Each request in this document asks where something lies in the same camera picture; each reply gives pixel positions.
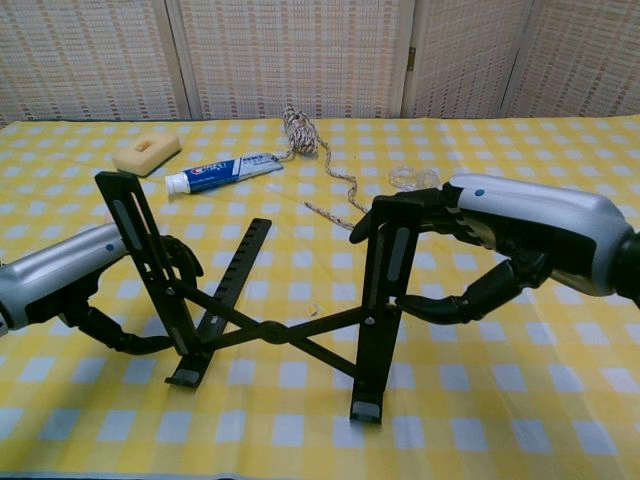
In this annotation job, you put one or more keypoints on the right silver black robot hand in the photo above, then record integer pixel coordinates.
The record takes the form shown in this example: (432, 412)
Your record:
(540, 220)

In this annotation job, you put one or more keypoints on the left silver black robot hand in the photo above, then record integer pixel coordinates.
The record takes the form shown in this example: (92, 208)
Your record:
(50, 270)

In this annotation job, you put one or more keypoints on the black folding laptop stand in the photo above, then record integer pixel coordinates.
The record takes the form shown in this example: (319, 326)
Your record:
(272, 332)

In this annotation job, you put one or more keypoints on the yellow sponge with hole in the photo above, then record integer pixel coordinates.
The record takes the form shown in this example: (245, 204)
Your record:
(135, 157)

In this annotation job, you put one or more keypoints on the woven folding screen panel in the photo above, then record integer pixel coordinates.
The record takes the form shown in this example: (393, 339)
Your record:
(85, 60)
(290, 60)
(585, 60)
(465, 60)

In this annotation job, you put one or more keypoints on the blue white toothpaste tube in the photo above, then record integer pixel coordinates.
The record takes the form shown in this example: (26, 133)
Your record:
(220, 171)

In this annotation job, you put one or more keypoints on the yellow white checked tablecloth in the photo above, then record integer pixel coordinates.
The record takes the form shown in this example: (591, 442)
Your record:
(150, 450)

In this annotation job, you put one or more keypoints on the brass screen hinge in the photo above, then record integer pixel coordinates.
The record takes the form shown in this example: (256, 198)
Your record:
(412, 58)

